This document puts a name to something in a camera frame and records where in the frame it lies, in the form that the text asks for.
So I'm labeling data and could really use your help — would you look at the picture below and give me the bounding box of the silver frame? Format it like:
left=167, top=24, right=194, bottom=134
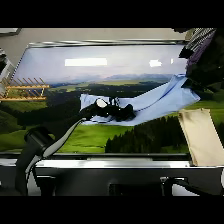
left=0, top=156, right=224, bottom=197

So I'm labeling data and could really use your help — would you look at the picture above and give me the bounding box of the black cable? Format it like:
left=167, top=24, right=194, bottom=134
left=168, top=178, right=218, bottom=197

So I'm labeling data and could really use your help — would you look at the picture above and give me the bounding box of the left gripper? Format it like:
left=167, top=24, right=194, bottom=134
left=111, top=103, right=137, bottom=122

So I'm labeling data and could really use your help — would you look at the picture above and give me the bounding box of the light blue shirt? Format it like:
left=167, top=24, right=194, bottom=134
left=79, top=73, right=202, bottom=127

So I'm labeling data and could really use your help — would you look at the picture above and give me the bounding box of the beige garment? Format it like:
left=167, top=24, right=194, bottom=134
left=177, top=108, right=224, bottom=167

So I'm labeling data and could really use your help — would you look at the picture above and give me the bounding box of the striped garment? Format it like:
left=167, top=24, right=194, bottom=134
left=184, top=28, right=218, bottom=66

